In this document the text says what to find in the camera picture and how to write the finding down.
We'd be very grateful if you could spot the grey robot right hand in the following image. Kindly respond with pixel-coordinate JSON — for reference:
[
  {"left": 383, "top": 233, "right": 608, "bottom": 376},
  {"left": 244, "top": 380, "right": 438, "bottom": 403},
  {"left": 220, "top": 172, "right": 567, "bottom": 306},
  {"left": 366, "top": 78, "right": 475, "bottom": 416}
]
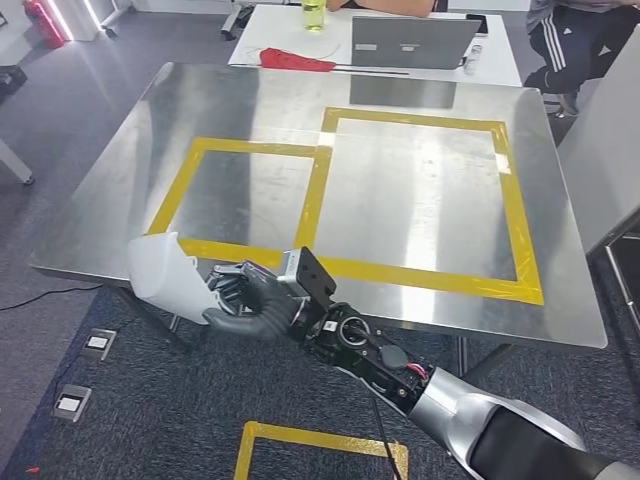
[{"left": 202, "top": 261, "right": 297, "bottom": 342}]

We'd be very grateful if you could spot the white plastic car part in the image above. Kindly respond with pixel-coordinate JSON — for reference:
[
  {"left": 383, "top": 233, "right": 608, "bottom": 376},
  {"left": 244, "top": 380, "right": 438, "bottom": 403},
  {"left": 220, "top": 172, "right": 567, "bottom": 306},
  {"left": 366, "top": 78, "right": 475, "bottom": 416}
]
[{"left": 125, "top": 231, "right": 221, "bottom": 326}]

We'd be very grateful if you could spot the stainless steel workbench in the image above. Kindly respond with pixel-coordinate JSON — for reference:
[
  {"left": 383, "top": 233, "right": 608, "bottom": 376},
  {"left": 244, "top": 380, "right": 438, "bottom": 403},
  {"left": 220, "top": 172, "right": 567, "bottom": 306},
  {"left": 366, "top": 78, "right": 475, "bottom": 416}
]
[{"left": 29, "top": 61, "right": 608, "bottom": 380}]

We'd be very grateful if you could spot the yellow floor tape square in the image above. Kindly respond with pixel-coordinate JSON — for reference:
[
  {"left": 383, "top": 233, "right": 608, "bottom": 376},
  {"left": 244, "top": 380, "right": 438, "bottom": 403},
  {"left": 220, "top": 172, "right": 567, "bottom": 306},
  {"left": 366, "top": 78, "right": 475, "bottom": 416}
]
[{"left": 233, "top": 420, "right": 409, "bottom": 480}]

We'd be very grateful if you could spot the steel floor outlet plate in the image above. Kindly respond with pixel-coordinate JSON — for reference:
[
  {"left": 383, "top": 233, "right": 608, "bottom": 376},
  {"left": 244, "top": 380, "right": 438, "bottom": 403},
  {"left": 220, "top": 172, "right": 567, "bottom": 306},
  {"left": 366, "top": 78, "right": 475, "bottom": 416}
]
[
  {"left": 81, "top": 327, "right": 118, "bottom": 363},
  {"left": 53, "top": 383, "right": 93, "bottom": 425}
]

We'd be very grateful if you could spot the red cloth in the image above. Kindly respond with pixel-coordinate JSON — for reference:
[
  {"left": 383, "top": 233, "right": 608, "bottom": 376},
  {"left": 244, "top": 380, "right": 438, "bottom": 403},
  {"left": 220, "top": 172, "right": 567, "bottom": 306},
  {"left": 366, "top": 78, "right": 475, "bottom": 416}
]
[{"left": 258, "top": 46, "right": 337, "bottom": 73}]

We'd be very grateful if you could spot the white desk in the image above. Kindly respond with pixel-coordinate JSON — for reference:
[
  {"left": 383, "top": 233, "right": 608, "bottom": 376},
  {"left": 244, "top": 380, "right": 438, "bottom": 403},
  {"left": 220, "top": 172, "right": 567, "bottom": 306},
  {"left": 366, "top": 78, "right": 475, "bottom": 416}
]
[{"left": 228, "top": 3, "right": 522, "bottom": 88}]

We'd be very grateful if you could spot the white wheeled stand base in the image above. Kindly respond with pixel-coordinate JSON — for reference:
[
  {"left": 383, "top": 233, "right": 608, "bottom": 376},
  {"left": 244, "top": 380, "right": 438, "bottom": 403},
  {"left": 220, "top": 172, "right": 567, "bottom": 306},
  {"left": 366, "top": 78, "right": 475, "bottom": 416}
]
[
  {"left": 100, "top": 0, "right": 135, "bottom": 39},
  {"left": 220, "top": 0, "right": 256, "bottom": 42},
  {"left": 0, "top": 137, "right": 36, "bottom": 187}
]

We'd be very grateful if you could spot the yellow green drink bottle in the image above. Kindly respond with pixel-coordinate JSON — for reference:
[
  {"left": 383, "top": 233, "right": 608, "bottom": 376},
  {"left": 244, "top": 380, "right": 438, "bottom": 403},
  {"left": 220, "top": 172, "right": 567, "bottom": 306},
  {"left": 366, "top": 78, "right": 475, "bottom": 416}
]
[{"left": 300, "top": 0, "right": 328, "bottom": 33}]

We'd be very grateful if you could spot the grey laptop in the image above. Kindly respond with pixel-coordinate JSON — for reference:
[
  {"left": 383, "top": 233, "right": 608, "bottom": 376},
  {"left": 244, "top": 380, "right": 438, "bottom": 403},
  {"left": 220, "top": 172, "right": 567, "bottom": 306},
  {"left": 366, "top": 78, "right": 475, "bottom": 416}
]
[{"left": 350, "top": 15, "right": 482, "bottom": 72}]

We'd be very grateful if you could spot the person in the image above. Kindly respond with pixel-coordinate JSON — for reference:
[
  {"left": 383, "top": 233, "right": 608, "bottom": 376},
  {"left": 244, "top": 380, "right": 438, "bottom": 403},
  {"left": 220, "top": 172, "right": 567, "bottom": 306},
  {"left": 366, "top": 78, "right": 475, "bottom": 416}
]
[
  {"left": 524, "top": 0, "right": 640, "bottom": 118},
  {"left": 325, "top": 0, "right": 437, "bottom": 19}
]

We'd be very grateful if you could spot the small pale bottle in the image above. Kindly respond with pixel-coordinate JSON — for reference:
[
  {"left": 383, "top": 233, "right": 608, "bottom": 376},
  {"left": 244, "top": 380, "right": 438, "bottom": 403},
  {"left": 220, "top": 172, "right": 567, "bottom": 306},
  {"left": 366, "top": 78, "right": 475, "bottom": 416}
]
[{"left": 463, "top": 43, "right": 484, "bottom": 76}]

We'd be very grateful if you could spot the white lit cabinet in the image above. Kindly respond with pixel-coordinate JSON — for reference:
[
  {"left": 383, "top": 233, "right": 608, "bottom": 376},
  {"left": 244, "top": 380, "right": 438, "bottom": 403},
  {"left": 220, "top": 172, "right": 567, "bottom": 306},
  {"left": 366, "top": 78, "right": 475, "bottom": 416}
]
[{"left": 47, "top": 0, "right": 105, "bottom": 42}]

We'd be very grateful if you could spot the red fire extinguisher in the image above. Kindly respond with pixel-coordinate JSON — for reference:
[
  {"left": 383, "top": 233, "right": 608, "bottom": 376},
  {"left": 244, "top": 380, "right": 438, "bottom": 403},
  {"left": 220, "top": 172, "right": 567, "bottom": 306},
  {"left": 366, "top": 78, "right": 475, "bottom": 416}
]
[{"left": 22, "top": 0, "right": 66, "bottom": 50}]

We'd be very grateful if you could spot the black floor equipment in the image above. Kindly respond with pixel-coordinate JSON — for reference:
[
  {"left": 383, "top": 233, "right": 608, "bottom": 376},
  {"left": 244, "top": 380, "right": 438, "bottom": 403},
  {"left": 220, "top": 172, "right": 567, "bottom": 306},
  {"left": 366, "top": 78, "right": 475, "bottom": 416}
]
[{"left": 0, "top": 64, "right": 29, "bottom": 101}]

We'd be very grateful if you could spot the stainless steel table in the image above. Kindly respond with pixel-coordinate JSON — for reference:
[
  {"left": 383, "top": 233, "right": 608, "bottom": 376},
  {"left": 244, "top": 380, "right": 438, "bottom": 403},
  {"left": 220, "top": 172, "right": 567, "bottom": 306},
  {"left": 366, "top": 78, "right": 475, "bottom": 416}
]
[{"left": 557, "top": 26, "right": 640, "bottom": 339}]

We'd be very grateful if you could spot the black hanging cable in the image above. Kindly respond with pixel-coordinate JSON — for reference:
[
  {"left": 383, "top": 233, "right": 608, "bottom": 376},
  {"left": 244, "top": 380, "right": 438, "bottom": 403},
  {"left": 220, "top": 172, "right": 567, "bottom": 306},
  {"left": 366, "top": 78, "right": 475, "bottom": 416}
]
[{"left": 370, "top": 396, "right": 404, "bottom": 480}]

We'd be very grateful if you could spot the black power adapter cable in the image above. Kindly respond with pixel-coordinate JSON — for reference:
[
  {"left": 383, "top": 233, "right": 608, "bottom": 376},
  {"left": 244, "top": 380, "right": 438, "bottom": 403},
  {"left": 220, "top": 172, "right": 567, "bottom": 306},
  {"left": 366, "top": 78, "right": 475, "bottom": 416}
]
[{"left": 0, "top": 283, "right": 104, "bottom": 314}]

